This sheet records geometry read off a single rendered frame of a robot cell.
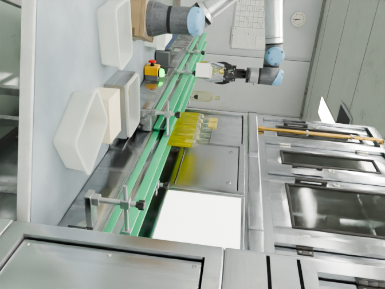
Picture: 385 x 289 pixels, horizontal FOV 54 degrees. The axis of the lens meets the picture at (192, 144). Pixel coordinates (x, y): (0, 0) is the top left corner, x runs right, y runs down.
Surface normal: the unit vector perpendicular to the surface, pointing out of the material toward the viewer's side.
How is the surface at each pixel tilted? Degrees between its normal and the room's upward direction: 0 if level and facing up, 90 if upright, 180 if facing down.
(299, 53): 90
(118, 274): 89
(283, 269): 90
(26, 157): 90
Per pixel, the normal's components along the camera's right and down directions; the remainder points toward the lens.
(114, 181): 0.05, -0.88
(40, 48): 0.99, 0.11
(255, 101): -0.13, 0.47
